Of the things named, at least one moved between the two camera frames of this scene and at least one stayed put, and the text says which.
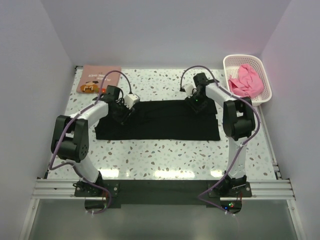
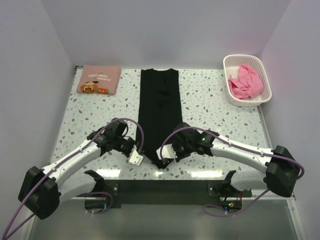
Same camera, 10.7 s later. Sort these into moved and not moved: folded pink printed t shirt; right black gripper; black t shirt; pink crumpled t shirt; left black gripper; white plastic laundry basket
Moved: left black gripper; right black gripper; black t shirt
Not moved: pink crumpled t shirt; folded pink printed t shirt; white plastic laundry basket
